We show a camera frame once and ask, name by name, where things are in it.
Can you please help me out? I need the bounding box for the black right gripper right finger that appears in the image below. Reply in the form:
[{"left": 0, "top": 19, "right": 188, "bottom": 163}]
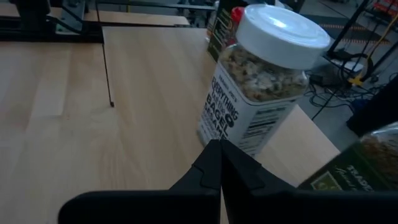
[{"left": 220, "top": 139, "right": 398, "bottom": 224}]

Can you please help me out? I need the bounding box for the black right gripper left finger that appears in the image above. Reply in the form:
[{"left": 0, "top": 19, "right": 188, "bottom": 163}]
[{"left": 57, "top": 139, "right": 222, "bottom": 224}]

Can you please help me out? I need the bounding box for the green-lid oregano jar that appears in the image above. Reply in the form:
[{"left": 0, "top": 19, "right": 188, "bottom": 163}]
[{"left": 297, "top": 121, "right": 398, "bottom": 192}]

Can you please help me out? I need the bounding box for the white-lid spice jar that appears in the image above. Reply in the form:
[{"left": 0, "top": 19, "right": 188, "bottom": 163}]
[{"left": 196, "top": 3, "right": 331, "bottom": 156}]

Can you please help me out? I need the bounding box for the black spice tin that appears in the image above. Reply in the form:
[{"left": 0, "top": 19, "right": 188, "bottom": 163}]
[{"left": 206, "top": 0, "right": 241, "bottom": 62}]

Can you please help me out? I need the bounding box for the red-lid spice container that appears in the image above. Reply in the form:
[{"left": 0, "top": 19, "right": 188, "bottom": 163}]
[{"left": 230, "top": 6, "right": 246, "bottom": 23}]

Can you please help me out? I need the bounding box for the black box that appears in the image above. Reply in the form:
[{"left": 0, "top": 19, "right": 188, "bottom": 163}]
[{"left": 346, "top": 76, "right": 398, "bottom": 137}]

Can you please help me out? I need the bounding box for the black cart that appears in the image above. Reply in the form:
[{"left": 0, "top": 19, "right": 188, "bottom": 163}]
[{"left": 323, "top": 0, "right": 398, "bottom": 82}]

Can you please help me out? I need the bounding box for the yellow hanging cable with plug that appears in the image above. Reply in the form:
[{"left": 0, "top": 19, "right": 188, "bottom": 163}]
[{"left": 347, "top": 14, "right": 398, "bottom": 87}]

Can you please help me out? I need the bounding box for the black aluminium table frame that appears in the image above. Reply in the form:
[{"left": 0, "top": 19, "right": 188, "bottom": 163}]
[{"left": 0, "top": 0, "right": 103, "bottom": 44}]

